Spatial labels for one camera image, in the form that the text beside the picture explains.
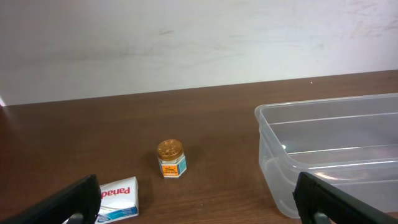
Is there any gold-lid balm jar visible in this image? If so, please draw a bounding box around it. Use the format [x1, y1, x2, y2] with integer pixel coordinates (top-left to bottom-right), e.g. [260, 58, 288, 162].
[157, 139, 187, 179]

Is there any white Panadol box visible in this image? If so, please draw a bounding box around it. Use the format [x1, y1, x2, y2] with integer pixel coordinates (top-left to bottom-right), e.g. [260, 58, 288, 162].
[63, 176, 140, 224]

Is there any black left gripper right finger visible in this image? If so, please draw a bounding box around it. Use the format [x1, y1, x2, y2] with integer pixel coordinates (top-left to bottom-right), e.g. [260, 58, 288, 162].
[293, 172, 397, 224]

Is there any clear plastic container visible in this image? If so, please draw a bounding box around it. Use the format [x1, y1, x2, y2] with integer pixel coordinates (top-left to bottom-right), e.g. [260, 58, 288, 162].
[254, 93, 397, 218]

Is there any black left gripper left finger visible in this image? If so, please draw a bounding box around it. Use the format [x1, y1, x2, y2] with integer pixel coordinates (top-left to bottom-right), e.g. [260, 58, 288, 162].
[1, 174, 101, 224]

